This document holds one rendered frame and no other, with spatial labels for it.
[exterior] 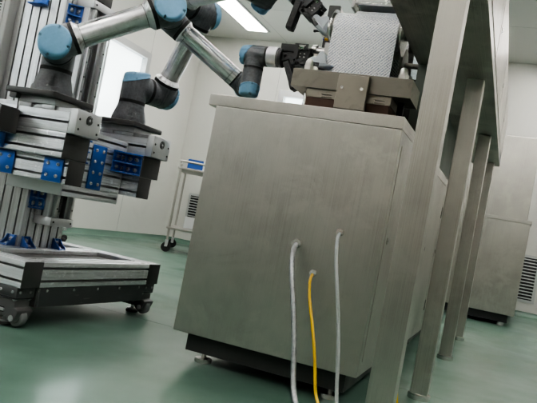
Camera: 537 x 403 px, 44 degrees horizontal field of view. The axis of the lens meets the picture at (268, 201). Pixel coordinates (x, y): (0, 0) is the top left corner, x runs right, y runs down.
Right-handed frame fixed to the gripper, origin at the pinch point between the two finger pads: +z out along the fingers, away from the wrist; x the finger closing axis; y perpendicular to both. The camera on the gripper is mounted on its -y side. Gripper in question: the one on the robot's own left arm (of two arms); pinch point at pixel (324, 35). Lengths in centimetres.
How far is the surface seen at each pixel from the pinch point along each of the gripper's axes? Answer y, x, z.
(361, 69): 1.7, -7.2, 22.2
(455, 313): -39, 111, 108
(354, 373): -59, -33, 102
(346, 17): 9.6, -6.5, 3.6
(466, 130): 15, 6, 60
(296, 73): -15.4, -26.9, 15.3
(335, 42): 1.0, -7.2, 8.0
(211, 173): -58, -33, 24
